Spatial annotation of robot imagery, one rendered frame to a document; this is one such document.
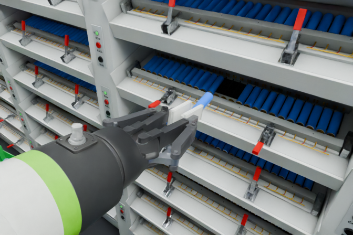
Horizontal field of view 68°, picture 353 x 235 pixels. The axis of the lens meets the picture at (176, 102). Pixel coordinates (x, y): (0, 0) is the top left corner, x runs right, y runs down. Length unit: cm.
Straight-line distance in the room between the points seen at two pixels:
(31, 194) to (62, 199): 2
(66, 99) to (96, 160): 88
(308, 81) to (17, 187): 45
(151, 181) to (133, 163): 69
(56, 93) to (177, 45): 71
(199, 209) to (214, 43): 56
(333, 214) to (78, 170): 54
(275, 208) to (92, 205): 55
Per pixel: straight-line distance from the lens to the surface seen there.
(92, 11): 76
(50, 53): 108
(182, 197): 94
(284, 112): 64
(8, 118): 181
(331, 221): 68
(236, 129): 62
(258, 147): 55
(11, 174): 24
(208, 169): 77
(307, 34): 55
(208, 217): 91
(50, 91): 122
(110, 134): 30
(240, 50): 54
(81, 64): 94
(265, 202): 74
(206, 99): 50
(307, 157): 61
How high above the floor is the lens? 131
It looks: 33 degrees down
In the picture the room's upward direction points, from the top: 2 degrees clockwise
